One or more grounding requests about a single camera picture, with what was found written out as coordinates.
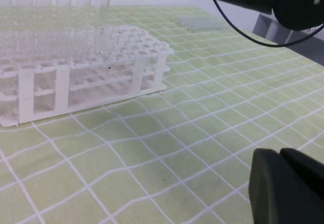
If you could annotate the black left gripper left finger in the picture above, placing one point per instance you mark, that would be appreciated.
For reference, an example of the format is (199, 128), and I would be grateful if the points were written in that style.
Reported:
(278, 195)

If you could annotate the glass test tube in rack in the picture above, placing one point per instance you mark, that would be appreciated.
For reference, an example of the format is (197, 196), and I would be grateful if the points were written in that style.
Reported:
(42, 34)
(81, 27)
(25, 8)
(63, 29)

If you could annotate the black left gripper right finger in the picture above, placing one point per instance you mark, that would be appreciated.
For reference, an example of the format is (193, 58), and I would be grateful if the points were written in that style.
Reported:
(306, 167)

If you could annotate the white plastic test tube rack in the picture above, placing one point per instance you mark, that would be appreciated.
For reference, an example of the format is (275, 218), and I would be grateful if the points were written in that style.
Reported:
(132, 64)

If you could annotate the glass tube leaning on rack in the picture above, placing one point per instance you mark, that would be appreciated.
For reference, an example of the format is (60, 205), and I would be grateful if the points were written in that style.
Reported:
(6, 31)

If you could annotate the clear glass test tube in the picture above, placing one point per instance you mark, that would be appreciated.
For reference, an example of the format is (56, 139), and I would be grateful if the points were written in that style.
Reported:
(101, 10)

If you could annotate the pile of spare glass tubes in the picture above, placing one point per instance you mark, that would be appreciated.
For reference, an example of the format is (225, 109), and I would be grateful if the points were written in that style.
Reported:
(202, 23)

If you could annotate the green checkered tablecloth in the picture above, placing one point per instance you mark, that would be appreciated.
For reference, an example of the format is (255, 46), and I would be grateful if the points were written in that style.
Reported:
(179, 156)

